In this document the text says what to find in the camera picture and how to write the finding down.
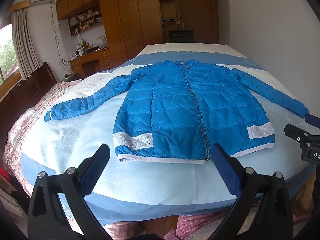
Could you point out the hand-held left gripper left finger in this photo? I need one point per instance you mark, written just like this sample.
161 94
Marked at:
96 167

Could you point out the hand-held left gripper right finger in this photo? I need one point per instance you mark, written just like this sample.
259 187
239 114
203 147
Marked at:
225 170

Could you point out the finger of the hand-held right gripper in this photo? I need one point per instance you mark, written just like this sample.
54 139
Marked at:
296 132
313 119

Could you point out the blue puffer jacket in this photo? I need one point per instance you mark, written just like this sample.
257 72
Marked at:
175 105

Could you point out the bed with light blue blanket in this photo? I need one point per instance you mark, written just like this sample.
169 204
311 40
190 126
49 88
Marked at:
150 192

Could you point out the pink checked cloth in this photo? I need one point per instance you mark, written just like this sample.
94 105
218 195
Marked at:
195 223

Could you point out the pink floral quilt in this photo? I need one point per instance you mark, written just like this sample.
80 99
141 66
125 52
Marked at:
22 130

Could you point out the stack of papers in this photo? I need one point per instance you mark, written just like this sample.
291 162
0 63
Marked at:
11 200

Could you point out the red cloth item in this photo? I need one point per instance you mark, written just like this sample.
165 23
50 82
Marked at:
3 173

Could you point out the dark wooden headboard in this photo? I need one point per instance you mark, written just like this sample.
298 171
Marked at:
32 87

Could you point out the wooden desk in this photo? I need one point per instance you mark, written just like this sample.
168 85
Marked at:
92 60

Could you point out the black chair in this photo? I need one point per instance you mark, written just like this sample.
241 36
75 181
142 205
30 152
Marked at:
181 36

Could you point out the beige curtain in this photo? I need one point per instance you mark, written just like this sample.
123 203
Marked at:
26 42

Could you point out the window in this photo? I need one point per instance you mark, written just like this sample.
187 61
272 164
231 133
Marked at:
7 55

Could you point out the wooden wardrobe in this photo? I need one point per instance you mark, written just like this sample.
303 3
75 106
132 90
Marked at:
130 17

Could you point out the wooden door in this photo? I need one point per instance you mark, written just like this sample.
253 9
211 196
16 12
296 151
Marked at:
197 10

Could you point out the dark round tray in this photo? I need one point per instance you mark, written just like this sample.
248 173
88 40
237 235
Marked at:
168 20

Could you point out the wooden curtain pelmet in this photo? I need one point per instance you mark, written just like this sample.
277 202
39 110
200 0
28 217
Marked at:
20 6

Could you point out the cluttered wooden wall shelf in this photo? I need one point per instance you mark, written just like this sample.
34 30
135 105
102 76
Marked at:
85 21

